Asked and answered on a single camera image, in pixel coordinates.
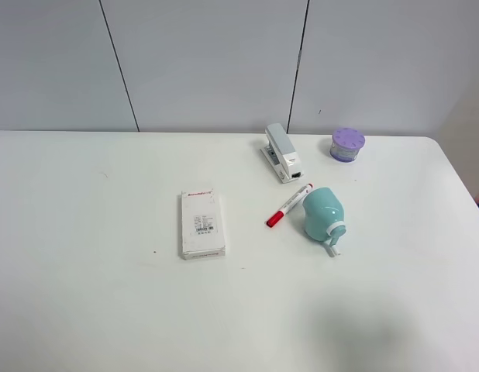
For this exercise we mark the white grey stapler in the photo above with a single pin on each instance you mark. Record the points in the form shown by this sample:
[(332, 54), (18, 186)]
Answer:
[(281, 154)]

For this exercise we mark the red capped white marker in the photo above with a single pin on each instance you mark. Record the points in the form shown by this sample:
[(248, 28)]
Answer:
[(289, 205)]

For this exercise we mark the white flat cardboard box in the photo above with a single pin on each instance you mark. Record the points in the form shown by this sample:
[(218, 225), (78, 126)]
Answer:
[(202, 232)]

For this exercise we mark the purple lidded round jar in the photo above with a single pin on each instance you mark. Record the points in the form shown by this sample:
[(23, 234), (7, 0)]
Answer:
[(346, 144)]

